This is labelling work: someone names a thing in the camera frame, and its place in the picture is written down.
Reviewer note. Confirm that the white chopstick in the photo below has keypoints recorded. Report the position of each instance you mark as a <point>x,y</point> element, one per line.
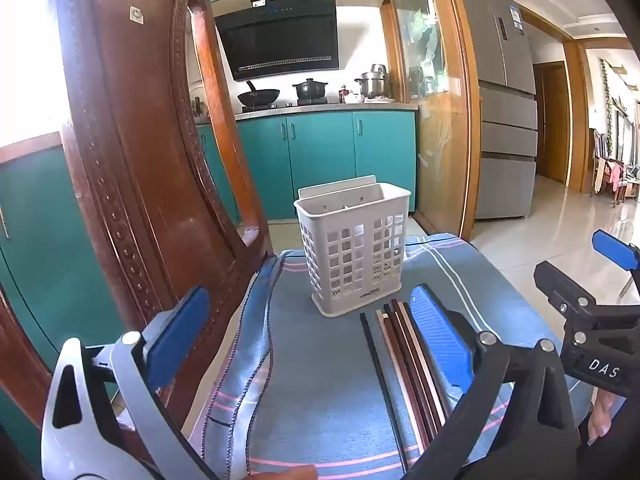
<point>423,360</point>
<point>398,375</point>

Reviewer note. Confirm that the black wok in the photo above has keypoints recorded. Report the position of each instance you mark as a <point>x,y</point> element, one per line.
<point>257,96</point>

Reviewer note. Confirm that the stainless steel pot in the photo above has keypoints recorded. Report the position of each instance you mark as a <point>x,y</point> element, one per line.
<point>372,84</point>

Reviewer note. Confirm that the blue striped towel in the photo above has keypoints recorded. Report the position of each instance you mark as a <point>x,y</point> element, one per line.
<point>310,385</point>

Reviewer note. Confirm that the brown wooden door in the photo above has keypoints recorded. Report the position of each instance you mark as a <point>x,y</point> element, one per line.
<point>552,120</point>

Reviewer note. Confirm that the white plastic utensil basket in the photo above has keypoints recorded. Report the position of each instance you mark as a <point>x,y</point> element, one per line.
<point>350,260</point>

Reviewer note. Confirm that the black cooking pot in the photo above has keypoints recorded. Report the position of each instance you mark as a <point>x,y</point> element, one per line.
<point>310,91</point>

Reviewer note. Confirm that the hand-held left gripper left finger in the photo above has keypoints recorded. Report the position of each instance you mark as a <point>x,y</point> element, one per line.
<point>182,332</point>

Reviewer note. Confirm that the person's right hand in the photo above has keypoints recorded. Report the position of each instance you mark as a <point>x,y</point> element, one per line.
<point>601,417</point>

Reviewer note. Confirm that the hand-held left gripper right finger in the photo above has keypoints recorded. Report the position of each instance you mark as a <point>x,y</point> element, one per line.
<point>440,340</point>

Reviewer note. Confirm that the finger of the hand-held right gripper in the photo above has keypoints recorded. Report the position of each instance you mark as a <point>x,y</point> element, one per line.
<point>615,250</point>
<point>557,282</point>

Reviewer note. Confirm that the wood framed glass door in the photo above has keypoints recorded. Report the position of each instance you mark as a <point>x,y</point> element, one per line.
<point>435,110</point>

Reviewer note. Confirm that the red bottle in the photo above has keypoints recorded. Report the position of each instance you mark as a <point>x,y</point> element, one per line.
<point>344,95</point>

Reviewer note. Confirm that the grey refrigerator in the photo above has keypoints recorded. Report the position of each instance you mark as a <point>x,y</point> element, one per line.
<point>500,110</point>

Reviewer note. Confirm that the black range hood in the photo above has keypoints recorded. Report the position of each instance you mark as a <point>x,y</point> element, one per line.
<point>280,40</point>

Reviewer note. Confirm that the teal side cabinet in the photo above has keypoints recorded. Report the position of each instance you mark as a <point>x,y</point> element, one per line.
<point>45,260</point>

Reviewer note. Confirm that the carved wooden chair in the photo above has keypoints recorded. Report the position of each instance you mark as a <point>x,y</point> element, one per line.
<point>140,160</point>

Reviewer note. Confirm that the chairs draped with clothes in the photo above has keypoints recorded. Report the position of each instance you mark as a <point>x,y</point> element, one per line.
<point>610,170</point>

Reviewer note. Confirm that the teal base cabinets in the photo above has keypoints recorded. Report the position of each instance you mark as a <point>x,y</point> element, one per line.
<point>320,165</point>

